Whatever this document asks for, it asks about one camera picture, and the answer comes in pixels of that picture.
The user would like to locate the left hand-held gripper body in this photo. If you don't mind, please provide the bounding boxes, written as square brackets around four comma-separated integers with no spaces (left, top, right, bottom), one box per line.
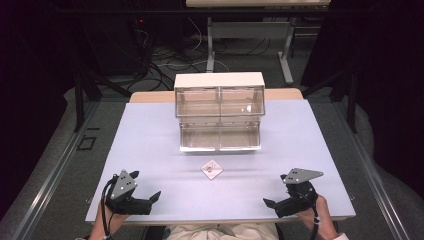
[105,169,153,216]

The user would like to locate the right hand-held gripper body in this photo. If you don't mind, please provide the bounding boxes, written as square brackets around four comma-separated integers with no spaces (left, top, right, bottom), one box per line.
[275,167,325,219]

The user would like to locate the clear plastic drawer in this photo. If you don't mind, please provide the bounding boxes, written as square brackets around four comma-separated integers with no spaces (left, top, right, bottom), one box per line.
[179,117,222,153]
[218,86,266,117]
[219,116,262,151]
[175,87,221,118]

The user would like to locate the small clear packet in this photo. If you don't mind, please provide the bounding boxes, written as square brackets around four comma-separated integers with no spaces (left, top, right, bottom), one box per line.
[200,159,225,181]

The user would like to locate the white drawer cabinet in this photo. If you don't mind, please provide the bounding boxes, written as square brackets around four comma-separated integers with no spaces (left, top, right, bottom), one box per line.
[173,71,267,153]

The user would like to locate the person's right hand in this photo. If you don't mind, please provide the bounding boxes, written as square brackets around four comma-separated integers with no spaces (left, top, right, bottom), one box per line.
[296,194,338,240]

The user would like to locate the person's left hand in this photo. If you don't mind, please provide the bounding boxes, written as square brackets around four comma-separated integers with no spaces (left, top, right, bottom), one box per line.
[88,199,130,240]

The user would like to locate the pale lavender table mat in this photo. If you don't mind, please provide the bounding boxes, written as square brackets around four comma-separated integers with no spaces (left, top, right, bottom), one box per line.
[85,99,357,225]

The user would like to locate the black square floor outlet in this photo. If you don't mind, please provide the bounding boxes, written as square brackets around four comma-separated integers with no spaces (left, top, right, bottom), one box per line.
[76,135,98,152]

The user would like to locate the person's beige trousers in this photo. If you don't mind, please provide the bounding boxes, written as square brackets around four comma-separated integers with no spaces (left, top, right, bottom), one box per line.
[164,222,280,240]

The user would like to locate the black metal stand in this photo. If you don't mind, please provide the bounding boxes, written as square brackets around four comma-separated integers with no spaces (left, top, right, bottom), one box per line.
[73,64,133,133]
[300,69,358,134]

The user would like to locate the white metal-legged desk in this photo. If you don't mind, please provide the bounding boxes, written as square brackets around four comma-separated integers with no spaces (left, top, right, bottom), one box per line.
[185,0,332,85]

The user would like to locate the dark device with red light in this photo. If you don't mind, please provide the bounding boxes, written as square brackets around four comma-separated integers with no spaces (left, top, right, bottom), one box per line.
[128,16,149,34]

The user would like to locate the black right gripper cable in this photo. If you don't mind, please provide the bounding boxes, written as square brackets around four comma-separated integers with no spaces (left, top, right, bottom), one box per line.
[299,191,322,240]

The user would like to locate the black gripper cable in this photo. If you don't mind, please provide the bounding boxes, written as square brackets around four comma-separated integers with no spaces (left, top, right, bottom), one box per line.
[100,177,118,240]
[299,191,322,240]

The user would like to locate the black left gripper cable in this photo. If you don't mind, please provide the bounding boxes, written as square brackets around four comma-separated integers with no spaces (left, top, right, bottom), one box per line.
[100,177,118,240]

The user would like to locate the aluminium floor rail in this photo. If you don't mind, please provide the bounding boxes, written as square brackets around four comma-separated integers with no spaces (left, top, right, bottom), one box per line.
[333,99,403,240]
[12,100,102,240]

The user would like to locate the black floor cable bundle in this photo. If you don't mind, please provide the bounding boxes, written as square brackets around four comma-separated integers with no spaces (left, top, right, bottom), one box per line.
[131,18,176,93]

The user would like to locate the white floor cable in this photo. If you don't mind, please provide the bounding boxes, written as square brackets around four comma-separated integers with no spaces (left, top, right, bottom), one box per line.
[155,16,231,73]

